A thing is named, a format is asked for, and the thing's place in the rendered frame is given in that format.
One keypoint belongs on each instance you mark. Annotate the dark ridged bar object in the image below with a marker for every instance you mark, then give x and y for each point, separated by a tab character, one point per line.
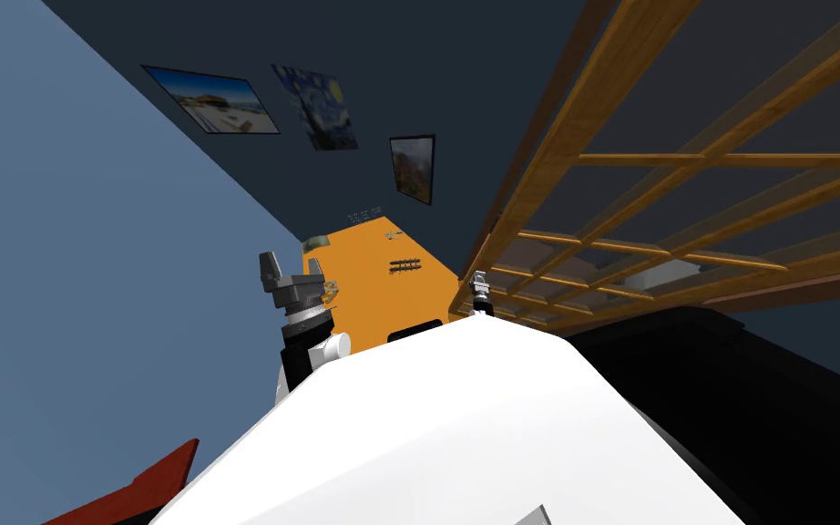
405	265

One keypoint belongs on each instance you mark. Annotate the red furniture piece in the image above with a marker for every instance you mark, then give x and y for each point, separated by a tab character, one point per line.
136	496

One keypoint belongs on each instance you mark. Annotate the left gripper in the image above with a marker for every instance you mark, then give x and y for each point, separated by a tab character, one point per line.
297	292

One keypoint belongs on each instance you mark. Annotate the starry night wall picture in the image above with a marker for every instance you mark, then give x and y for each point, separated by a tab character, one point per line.
318	108

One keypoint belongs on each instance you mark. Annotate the dark framed wall picture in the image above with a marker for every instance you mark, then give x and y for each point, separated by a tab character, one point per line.
413	168

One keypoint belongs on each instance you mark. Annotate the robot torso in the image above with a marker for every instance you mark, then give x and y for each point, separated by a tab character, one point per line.
456	437

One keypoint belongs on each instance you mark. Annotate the beach landscape wall picture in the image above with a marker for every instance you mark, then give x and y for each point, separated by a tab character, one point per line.
212	102

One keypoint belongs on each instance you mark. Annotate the orange table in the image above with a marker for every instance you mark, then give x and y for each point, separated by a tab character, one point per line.
372	299

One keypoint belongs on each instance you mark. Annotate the large black furniture piece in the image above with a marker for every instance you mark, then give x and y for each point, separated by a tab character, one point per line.
741	423

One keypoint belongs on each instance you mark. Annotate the grey-green small object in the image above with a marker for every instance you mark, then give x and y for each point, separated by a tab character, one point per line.
316	243

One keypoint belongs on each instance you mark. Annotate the wooden lattice frame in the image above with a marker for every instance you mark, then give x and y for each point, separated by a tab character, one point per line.
609	95

